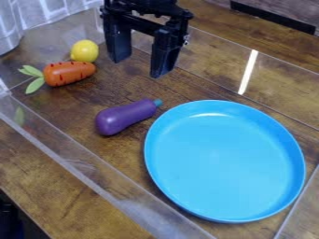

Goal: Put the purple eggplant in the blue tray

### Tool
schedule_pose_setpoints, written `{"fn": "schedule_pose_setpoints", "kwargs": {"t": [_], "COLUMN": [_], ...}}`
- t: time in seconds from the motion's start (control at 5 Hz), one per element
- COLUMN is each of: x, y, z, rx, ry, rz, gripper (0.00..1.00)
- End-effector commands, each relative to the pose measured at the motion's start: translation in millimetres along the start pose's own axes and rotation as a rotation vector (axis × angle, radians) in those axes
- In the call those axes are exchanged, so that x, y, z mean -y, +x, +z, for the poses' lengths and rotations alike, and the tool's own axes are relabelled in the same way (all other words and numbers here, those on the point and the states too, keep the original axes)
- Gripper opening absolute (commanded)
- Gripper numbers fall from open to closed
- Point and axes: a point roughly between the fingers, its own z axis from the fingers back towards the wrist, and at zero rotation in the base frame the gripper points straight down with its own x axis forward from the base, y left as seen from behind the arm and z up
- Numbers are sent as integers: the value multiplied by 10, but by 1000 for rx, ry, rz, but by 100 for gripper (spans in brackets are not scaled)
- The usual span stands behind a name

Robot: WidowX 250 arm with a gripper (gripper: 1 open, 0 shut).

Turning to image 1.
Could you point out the blue round tray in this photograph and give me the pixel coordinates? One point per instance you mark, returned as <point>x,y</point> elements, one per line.
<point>224,161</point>

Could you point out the clear acrylic enclosure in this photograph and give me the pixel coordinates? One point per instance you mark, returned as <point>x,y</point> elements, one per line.
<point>80,183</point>

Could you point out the orange toy carrot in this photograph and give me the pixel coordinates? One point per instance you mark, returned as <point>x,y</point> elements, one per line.
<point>57,74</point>

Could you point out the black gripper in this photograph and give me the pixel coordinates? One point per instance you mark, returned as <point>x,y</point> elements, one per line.
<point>119,21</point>

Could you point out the yellow toy lemon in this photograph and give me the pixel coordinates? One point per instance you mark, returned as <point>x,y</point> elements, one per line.
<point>84,51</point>

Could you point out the grey checked curtain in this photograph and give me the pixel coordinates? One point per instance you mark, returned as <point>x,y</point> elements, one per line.
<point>24,14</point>

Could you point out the purple toy eggplant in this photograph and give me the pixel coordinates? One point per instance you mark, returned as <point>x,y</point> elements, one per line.
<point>116,118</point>

